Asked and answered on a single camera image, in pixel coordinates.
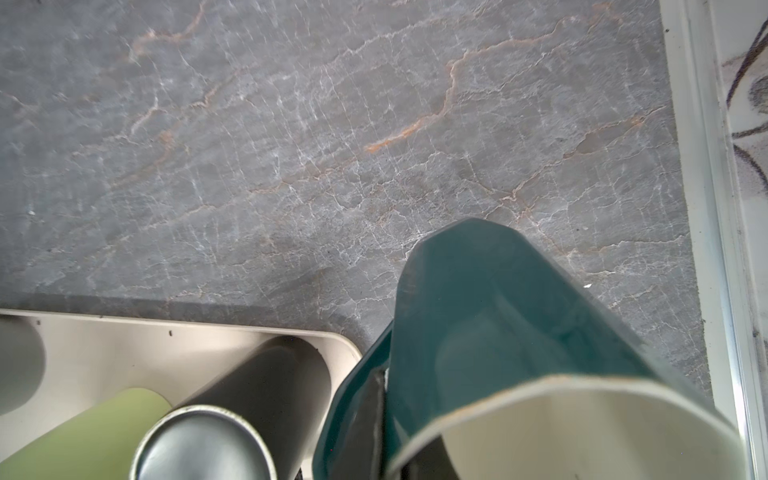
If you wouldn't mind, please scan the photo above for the grey mug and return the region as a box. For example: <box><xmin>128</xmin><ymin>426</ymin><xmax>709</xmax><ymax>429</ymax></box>
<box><xmin>1</xmin><ymin>316</ymin><xmax>46</xmax><ymax>415</ymax></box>

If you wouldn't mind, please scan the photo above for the light green mug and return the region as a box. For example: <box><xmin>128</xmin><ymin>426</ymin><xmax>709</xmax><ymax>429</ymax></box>
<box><xmin>1</xmin><ymin>388</ymin><xmax>171</xmax><ymax>479</ymax></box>

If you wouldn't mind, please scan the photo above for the beige plastic tray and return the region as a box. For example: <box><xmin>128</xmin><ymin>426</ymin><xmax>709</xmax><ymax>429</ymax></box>
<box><xmin>1</xmin><ymin>309</ymin><xmax>361</xmax><ymax>466</ymax></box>

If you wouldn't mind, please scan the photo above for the dark green mug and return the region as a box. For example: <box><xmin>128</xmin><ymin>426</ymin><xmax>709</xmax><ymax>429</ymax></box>
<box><xmin>312</xmin><ymin>219</ymin><xmax>747</xmax><ymax>479</ymax></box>

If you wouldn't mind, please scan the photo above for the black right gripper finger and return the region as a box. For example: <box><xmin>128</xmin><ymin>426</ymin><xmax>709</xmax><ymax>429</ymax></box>
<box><xmin>335</xmin><ymin>367</ymin><xmax>386</xmax><ymax>479</ymax></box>

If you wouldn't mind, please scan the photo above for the black mug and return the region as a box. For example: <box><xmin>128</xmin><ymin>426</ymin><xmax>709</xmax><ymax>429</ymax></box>
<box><xmin>129</xmin><ymin>336</ymin><xmax>332</xmax><ymax>479</ymax></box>

